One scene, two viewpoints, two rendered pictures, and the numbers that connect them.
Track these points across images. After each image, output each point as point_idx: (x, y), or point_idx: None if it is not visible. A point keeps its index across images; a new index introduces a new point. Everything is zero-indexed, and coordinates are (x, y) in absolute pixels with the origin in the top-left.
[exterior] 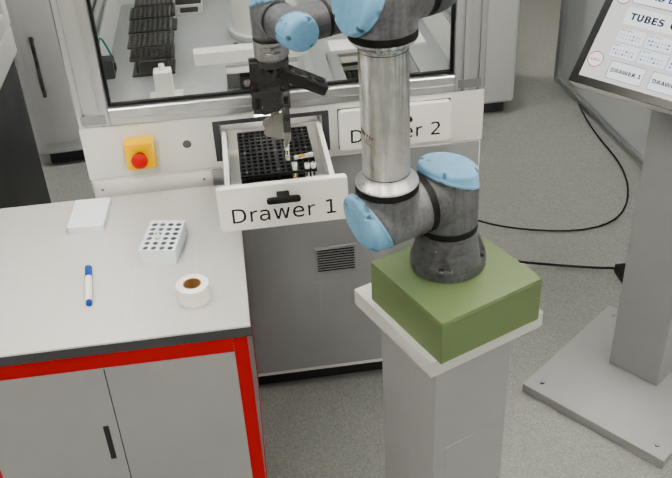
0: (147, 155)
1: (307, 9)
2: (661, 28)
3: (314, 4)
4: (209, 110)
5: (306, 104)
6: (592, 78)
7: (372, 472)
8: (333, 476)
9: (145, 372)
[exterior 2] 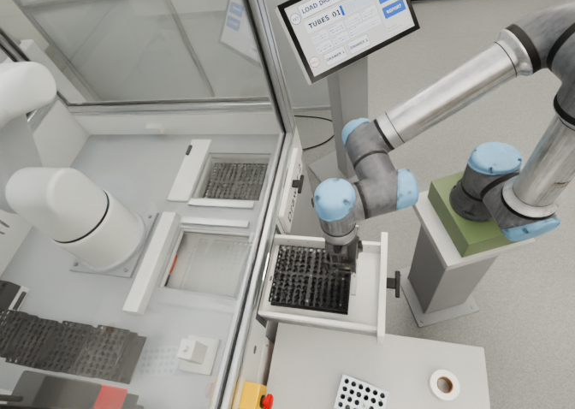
0: (263, 392)
1: (388, 168)
2: (329, 20)
3: (379, 160)
4: (252, 316)
5: (271, 235)
6: (323, 72)
7: (387, 311)
8: (385, 333)
9: None
